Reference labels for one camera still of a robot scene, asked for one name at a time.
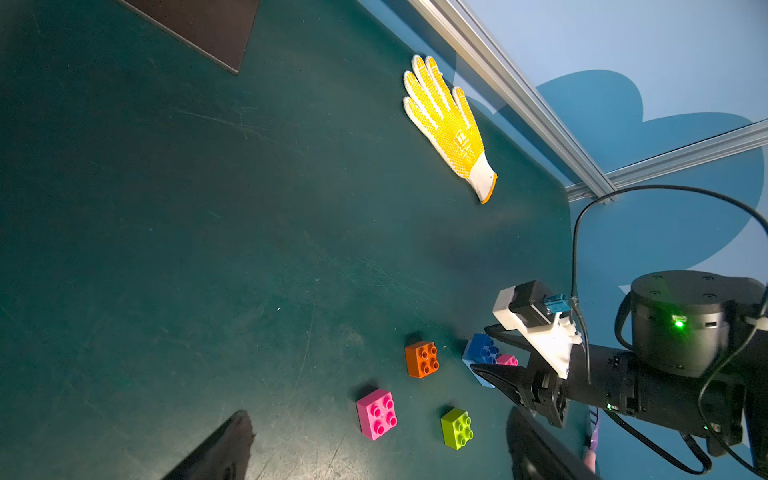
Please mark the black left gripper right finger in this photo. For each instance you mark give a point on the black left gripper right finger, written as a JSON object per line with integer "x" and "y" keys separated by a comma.
{"x": 537, "y": 454}

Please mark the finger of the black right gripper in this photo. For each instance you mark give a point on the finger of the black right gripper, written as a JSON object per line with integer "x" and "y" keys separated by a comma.
{"x": 510, "y": 380}
{"x": 509, "y": 337}

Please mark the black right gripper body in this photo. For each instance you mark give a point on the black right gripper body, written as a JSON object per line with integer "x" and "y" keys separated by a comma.
{"x": 622, "y": 384}

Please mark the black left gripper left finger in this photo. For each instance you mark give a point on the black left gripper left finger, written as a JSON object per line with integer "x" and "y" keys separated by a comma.
{"x": 225, "y": 454}

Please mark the dark blue lego brick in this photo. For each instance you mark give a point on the dark blue lego brick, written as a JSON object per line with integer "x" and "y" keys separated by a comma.
{"x": 481, "y": 349}

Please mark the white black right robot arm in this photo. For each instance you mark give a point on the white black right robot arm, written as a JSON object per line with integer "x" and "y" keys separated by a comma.
{"x": 696, "y": 362}

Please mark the small pink lego brick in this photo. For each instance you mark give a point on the small pink lego brick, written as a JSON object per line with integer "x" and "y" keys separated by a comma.
{"x": 507, "y": 360}

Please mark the lime green lego brick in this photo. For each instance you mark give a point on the lime green lego brick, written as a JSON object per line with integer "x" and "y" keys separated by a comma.
{"x": 456, "y": 426}

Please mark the orange lego brick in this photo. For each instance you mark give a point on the orange lego brick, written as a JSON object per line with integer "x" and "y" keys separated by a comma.
{"x": 421, "y": 359}

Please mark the large magenta lego brick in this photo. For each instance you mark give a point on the large magenta lego brick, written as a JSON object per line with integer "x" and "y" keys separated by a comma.
{"x": 376, "y": 413}

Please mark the purple pink toy rake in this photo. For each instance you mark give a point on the purple pink toy rake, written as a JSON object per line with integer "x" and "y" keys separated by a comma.
{"x": 592, "y": 440}

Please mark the yellow white work glove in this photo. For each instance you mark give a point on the yellow white work glove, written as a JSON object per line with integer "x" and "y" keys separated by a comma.
{"x": 444, "y": 117}

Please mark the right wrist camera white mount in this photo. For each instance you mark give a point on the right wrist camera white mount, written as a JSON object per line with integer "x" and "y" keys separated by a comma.
{"x": 549, "y": 330}

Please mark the right aluminium corner post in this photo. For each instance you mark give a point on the right aluminium corner post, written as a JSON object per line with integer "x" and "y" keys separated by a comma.
{"x": 725, "y": 145}

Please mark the horizontal aluminium back rail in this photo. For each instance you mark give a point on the horizontal aluminium back rail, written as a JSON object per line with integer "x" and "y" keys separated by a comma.
{"x": 461, "y": 28}

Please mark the dark metal tree base plate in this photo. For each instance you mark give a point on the dark metal tree base plate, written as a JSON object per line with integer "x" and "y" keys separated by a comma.
{"x": 217, "y": 29}

